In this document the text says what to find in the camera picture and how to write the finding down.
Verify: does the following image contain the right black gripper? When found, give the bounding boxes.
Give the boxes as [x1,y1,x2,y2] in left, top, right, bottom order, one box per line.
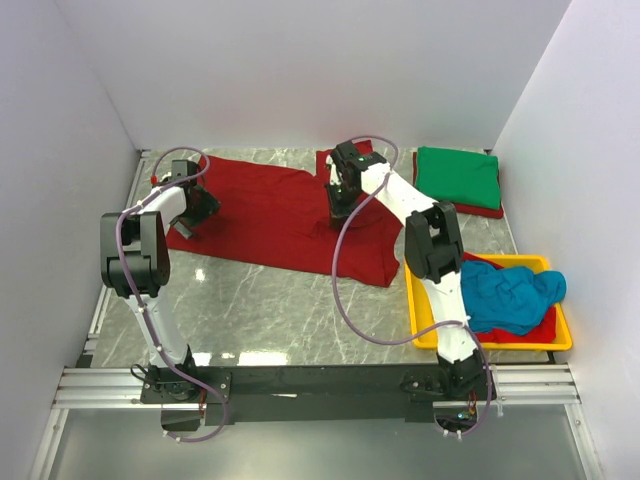
[322,182,361,231]

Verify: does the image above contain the dark red t-shirt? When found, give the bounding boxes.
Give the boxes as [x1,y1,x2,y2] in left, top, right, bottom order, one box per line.
[167,151,401,287]

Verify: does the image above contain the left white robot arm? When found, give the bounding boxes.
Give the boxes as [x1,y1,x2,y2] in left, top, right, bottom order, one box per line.
[100,159,220,402]

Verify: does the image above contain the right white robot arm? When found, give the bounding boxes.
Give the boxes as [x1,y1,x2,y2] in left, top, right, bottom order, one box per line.
[326,140,492,399]

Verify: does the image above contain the folded green t-shirt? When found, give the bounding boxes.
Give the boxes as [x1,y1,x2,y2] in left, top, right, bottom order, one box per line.
[414,146,502,210]

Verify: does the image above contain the folded red t-shirt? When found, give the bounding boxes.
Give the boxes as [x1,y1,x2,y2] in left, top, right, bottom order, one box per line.
[412,152,505,219]

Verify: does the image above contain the yellow plastic bin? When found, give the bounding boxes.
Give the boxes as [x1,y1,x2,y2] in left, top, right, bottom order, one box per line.
[404,253,572,351]

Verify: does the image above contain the blue t-shirt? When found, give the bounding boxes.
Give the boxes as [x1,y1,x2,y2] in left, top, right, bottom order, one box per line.
[459,259,569,336]

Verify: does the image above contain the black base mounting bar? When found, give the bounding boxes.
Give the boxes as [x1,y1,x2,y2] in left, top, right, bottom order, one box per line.
[140,364,496,426]

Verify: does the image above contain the bright red t-shirt in bin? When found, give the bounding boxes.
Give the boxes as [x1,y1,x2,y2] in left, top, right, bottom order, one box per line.
[462,251,559,346]

